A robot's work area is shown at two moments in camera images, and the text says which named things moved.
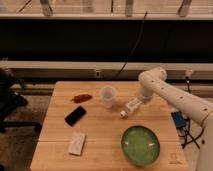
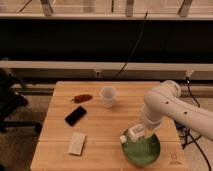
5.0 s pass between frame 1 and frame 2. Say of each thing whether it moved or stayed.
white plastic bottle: moved
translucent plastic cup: stayed
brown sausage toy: stayed
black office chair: stayed
